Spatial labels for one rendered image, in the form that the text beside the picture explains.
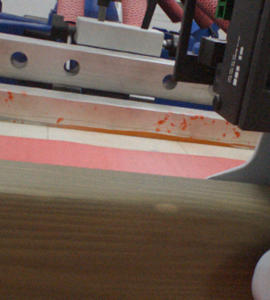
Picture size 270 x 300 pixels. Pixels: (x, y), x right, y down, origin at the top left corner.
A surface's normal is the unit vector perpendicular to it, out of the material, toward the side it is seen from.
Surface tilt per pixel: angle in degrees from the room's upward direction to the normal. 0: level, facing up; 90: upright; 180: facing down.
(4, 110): 90
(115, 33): 90
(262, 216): 63
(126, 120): 90
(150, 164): 0
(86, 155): 0
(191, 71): 90
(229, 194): 0
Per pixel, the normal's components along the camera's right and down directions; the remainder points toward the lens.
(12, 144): 0.18, -0.93
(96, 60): 0.18, 0.34
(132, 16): -0.22, -0.53
